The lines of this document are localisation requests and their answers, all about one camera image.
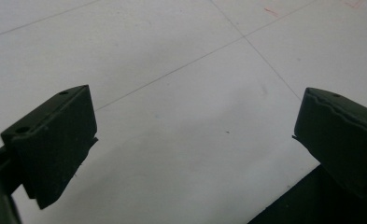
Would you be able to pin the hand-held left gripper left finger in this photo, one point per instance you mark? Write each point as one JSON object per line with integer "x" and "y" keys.
{"x": 52, "y": 146}

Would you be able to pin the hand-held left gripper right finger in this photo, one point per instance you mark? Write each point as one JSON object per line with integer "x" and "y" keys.
{"x": 343, "y": 140}

